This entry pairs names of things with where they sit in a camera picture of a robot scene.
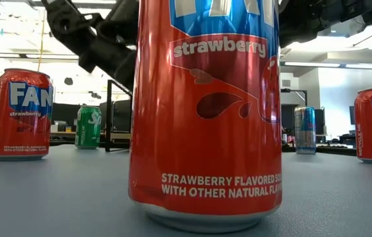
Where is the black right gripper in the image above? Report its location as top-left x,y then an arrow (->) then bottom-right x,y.
279,0 -> 343,49

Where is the blue silver Red Bull can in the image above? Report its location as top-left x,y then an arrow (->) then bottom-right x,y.
294,105 -> 317,155

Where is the green Sprite can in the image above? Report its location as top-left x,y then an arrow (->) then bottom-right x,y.
74,105 -> 103,151

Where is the black metal stand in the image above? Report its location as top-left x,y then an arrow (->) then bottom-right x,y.
280,88 -> 308,108

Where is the grey-blue table mat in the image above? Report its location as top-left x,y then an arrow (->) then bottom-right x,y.
0,144 -> 372,237

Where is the yellow cable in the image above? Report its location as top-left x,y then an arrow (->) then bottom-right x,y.
37,9 -> 46,72

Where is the ceiling light strip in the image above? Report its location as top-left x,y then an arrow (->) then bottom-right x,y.
283,61 -> 342,68
344,63 -> 372,71

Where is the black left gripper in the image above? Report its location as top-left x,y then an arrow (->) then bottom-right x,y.
41,0 -> 140,92

